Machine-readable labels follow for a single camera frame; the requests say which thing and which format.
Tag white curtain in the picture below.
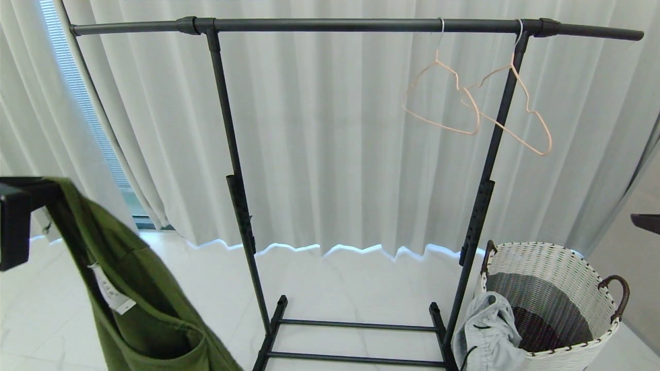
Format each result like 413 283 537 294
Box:
0 0 137 243
62 0 660 258

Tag pink clothes hanger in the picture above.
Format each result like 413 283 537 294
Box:
401 18 481 136
461 20 553 156

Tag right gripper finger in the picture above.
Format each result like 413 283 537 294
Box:
631 213 660 235

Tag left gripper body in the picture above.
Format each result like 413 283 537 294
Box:
0 183 31 272

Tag black clothes rack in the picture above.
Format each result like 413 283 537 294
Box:
70 16 645 371

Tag window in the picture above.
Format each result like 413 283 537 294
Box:
40 0 173 231

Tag pale grey shorts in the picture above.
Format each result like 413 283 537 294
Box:
453 291 526 371

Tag white laundry basket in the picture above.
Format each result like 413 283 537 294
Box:
480 240 631 371

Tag green printed shirt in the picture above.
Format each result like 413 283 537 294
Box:
44 178 243 371

